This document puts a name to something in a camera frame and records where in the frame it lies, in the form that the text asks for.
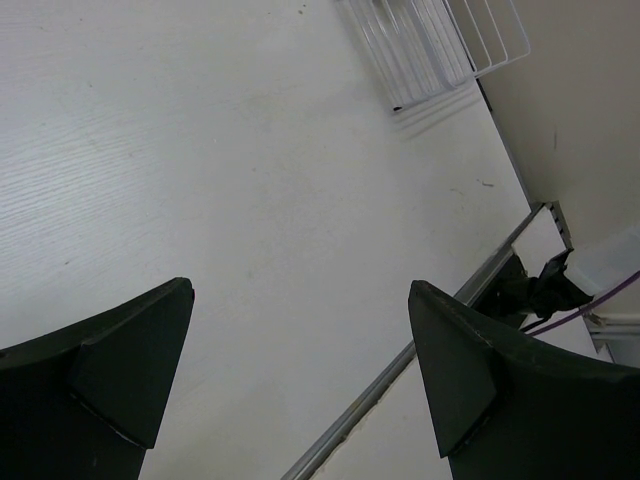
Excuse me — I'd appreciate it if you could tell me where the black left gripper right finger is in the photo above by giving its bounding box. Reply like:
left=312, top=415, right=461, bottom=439
left=408, top=280, right=639, bottom=479

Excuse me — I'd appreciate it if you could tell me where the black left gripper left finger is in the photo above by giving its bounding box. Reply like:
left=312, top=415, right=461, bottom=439
left=1, top=277, right=194, bottom=479

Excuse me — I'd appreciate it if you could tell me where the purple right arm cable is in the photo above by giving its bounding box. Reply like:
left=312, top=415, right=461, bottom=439
left=519, top=269, right=640, bottom=337

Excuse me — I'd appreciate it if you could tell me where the white wire dish rack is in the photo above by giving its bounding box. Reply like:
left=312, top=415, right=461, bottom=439
left=337, top=0, right=531, bottom=114

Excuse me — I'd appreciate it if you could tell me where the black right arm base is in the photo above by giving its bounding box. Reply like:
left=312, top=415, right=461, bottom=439
left=472, top=248, right=594, bottom=331

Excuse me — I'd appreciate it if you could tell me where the aluminium table edge rail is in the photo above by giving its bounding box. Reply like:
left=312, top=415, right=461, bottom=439
left=281, top=202, right=553, bottom=480

